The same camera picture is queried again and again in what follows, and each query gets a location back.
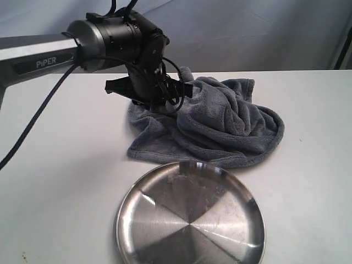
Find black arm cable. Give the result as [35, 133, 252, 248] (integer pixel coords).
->
[0, 53, 188, 171]

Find black stand pole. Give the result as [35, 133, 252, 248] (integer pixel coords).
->
[332, 21, 351, 70]

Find round stainless steel plate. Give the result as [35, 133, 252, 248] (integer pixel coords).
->
[114, 161, 266, 263]

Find grey-blue fleece towel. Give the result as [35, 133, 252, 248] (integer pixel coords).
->
[126, 67, 285, 168]

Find grey backdrop cloth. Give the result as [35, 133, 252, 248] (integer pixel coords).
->
[0, 0, 352, 74]

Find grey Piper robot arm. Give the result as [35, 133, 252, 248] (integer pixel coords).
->
[1, 9, 193, 106]

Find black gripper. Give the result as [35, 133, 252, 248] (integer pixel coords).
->
[105, 62, 193, 107]

